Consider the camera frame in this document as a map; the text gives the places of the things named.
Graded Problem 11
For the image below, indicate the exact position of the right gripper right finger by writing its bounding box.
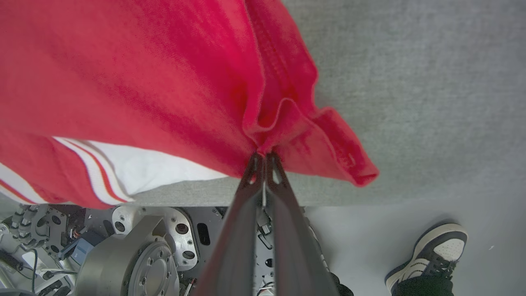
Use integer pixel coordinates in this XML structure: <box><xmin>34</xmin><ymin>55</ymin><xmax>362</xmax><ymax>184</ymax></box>
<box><xmin>264</xmin><ymin>153</ymin><xmax>341</xmax><ymax>296</ymax></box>

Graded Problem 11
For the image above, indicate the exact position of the small blue grey module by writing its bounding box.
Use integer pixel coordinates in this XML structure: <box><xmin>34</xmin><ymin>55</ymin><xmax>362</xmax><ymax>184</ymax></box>
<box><xmin>62</xmin><ymin>229</ymin><xmax>105</xmax><ymax>266</ymax></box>

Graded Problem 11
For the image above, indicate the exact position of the red white jersey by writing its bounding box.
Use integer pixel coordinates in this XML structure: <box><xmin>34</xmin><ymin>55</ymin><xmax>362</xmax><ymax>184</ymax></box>
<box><xmin>0</xmin><ymin>0</ymin><xmax>379</xmax><ymax>210</ymax></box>

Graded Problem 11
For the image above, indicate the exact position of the black white sneaker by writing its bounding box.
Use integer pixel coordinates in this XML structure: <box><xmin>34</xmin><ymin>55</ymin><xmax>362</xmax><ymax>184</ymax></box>
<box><xmin>384</xmin><ymin>222</ymin><xmax>469</xmax><ymax>294</ymax></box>

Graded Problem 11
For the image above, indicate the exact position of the black trouser leg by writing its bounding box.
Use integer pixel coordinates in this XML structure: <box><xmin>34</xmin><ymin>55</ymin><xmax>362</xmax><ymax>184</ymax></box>
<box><xmin>392</xmin><ymin>275</ymin><xmax>454</xmax><ymax>296</ymax></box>

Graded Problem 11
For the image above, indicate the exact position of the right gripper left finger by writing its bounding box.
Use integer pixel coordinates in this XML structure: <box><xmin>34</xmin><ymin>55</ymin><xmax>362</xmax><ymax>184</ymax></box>
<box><xmin>192</xmin><ymin>153</ymin><xmax>265</xmax><ymax>296</ymax></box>

